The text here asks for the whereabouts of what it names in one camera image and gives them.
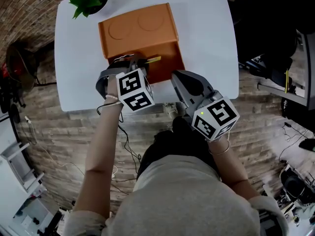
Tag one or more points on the person's right forearm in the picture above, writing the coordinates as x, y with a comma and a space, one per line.
231, 171

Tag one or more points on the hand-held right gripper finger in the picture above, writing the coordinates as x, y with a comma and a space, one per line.
180, 90

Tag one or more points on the person's black trousers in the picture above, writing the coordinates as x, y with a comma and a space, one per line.
172, 144

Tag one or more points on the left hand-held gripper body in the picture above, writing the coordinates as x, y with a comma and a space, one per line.
135, 90

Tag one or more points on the yellow pen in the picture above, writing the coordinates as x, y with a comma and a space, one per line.
286, 82

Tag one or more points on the person's grey shirt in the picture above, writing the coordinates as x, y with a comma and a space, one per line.
187, 200

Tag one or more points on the black swivel chair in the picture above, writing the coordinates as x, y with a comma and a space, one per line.
9, 97

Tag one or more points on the orange box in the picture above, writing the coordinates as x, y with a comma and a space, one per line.
147, 33

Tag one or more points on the red box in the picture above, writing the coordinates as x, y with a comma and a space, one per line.
11, 70

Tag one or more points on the person's white shoe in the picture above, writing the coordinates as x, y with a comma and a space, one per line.
171, 109

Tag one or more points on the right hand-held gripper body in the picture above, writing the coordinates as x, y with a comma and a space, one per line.
216, 117

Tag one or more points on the white table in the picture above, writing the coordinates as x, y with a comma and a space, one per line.
204, 38

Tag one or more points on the silver bangle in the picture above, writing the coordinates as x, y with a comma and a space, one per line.
222, 152

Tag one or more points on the white shelf unit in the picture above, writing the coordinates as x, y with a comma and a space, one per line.
17, 161

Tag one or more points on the person's left forearm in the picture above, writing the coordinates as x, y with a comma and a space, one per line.
98, 156

